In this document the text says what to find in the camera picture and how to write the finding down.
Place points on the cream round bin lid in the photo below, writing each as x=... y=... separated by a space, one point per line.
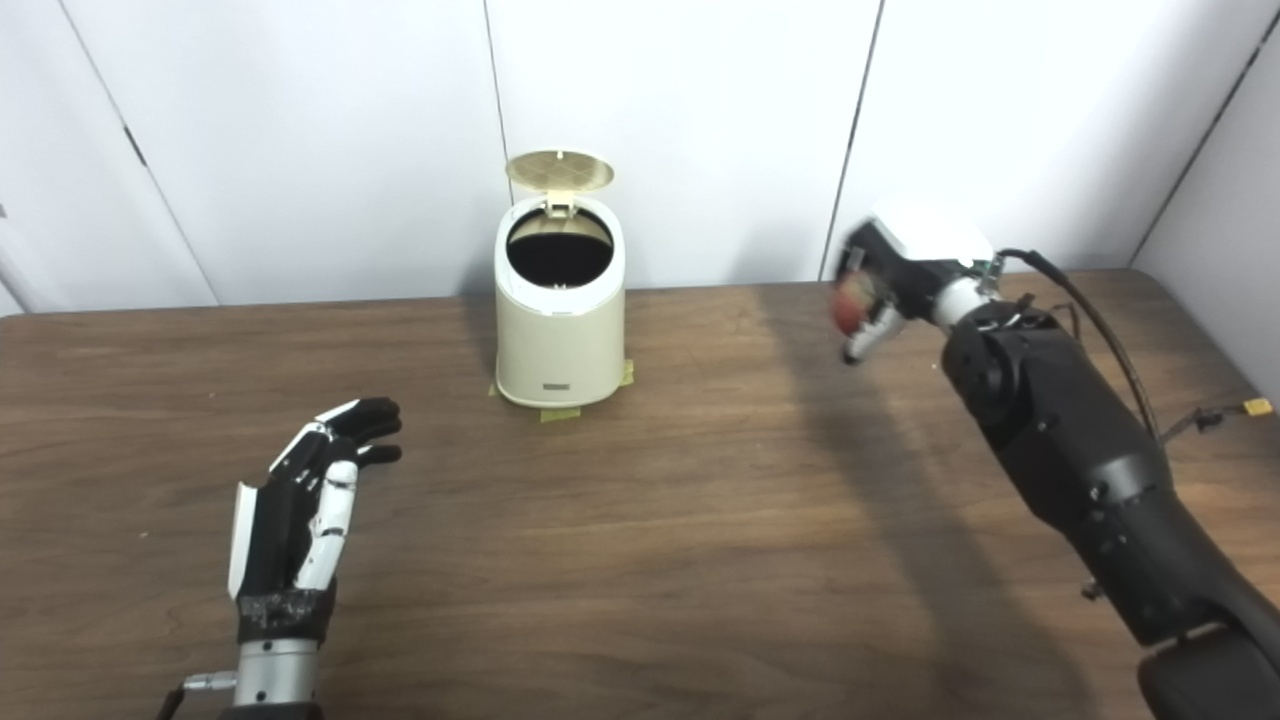
x=560 y=170

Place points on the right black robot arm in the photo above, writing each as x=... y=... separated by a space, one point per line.
x=1080 y=440

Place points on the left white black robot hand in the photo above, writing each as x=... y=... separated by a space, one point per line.
x=280 y=530

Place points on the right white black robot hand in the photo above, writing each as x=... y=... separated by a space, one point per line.
x=925 y=245

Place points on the cream-colored bin body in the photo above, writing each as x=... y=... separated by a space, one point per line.
x=560 y=345

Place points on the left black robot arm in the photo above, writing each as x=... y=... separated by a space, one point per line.
x=275 y=675

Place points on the red apple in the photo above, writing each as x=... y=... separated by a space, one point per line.
x=852 y=308

